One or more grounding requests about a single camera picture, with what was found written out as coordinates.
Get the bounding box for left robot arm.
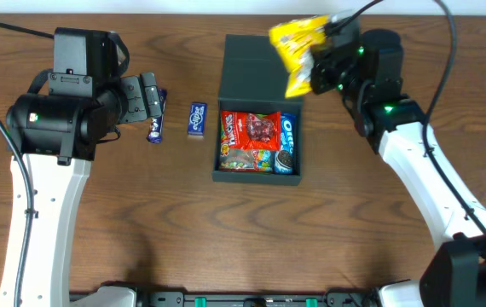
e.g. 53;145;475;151
0;70;166;306

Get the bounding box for blue Eclipse mint box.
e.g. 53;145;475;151
188;102;207;136

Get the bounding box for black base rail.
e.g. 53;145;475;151
70;290;380;307

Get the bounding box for dark green box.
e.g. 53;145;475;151
212;34;304;186

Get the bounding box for Dairy Milk chocolate bar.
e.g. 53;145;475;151
147;89;167;143

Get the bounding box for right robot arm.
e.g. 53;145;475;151
310;28;486;306

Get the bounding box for blue Oreo cookie pack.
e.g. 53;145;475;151
274;113;296;175

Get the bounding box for red snack bag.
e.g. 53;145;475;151
221;110;281;151

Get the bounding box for yellow snack bag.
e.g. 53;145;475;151
269;14;331;98

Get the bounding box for Haribo gummy candy bag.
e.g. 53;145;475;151
218;146;274;172

